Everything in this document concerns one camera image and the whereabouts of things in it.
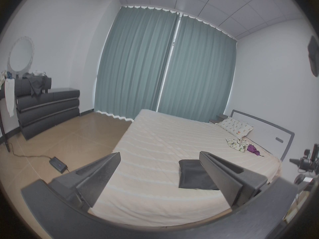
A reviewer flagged black garment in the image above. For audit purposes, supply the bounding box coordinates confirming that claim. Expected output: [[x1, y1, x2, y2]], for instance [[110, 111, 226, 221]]
[[178, 159, 220, 191]]

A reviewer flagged bed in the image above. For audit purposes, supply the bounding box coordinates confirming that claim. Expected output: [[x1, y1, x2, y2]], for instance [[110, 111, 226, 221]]
[[88, 109, 295, 227]]

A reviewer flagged white printed pillow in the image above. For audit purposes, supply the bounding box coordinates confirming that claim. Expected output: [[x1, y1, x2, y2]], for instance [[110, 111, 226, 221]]
[[215, 117, 254, 139]]

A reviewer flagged black cable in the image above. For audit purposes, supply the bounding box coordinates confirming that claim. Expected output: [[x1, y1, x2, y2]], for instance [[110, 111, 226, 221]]
[[9, 142, 54, 159]]

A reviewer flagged purple satin garment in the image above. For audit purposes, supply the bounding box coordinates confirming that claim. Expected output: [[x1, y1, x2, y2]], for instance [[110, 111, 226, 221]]
[[246, 144, 265, 157]]

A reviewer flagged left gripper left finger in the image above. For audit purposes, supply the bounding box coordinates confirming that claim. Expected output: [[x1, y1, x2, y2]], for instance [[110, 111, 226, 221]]
[[49, 152, 121, 210]]

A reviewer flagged dark bedside table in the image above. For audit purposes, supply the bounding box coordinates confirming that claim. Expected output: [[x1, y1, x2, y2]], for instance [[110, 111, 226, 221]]
[[209, 114, 229, 124]]

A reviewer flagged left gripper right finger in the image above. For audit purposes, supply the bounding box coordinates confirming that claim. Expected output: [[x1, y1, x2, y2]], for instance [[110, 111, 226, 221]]
[[199, 151, 268, 208]]

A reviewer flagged black power adapter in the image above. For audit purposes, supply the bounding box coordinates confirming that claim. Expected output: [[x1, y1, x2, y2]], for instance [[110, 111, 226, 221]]
[[49, 157, 68, 174]]

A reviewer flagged dark grey chest of drawers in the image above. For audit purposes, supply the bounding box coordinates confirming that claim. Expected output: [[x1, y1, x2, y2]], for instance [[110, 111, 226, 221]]
[[14, 77, 80, 141]]

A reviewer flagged blue-green curtain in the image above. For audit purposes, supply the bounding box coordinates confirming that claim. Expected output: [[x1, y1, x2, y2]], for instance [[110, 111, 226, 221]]
[[94, 6, 180, 120], [158, 13, 237, 123]]

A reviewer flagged dark grey garment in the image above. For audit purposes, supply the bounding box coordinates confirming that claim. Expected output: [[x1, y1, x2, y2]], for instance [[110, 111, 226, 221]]
[[23, 73, 49, 97]]

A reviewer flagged white floral printed garment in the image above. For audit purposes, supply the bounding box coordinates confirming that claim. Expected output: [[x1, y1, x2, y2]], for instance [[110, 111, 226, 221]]
[[225, 138, 250, 153]]

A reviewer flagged round white mirror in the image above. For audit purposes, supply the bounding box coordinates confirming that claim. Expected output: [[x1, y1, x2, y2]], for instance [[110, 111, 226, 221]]
[[8, 36, 34, 76]]

